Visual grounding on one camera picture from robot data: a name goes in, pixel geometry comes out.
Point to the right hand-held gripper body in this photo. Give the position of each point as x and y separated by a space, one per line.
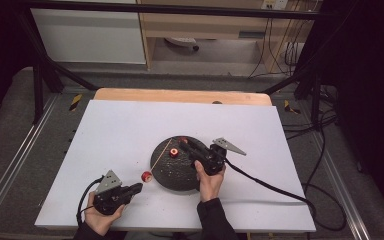
211 160

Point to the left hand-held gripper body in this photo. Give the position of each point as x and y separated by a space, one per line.
108 198

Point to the red cored hawthorn fruit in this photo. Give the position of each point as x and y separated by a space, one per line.
174 152
183 140
146 176

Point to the black round plate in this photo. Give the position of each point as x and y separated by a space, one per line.
175 173

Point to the thin wooden skewer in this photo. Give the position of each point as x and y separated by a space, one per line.
161 156

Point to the person's left hand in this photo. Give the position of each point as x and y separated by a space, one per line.
100 221

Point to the person's right hand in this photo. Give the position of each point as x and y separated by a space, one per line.
210 185

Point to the wooden table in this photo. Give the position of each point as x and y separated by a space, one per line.
180 96

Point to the white board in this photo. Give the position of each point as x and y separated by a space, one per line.
130 133

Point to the white chair base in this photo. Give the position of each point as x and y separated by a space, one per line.
181 42

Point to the light wooden desk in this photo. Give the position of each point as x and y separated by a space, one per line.
206 25

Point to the black metal stand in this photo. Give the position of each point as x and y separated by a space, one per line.
38 86
315 90

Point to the white cabinet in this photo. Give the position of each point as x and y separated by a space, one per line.
86 36

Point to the black curtain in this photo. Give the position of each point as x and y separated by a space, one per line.
370 83
0 50

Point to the metal floor rail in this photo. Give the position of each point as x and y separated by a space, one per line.
16 153
343 186

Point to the black metal frame bar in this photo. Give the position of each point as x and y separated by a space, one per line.
180 9

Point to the white wall socket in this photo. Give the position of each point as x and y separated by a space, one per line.
275 4

